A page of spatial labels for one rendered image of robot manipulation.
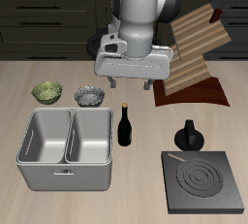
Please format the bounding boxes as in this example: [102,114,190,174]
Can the black round knob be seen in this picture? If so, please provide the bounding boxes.
[173,119,205,151]

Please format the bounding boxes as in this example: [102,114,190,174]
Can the dark kitchen cupboards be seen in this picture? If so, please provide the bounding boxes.
[0,0,248,62]

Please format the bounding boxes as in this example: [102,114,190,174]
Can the white two-bin basket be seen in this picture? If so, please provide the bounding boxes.
[15,107,114,192]

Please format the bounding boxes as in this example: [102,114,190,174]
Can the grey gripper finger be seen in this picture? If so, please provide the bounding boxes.
[142,79,156,91]
[107,75,117,89]

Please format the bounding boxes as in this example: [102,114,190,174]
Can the green fluted bowl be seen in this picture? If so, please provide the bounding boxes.
[31,80,64,106]

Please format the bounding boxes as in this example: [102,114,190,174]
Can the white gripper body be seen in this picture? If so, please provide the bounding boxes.
[94,44,174,80]

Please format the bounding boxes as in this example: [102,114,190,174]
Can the wooden slat tray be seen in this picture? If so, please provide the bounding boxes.
[152,2,233,108]

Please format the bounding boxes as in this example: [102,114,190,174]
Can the dark grey stove plate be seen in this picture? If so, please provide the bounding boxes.
[161,150,245,215]

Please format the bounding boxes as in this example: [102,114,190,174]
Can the grey fluted bowl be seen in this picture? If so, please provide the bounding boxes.
[74,85,107,108]

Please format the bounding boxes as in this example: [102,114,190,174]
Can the dark wine bottle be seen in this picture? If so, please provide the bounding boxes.
[117,102,133,147]

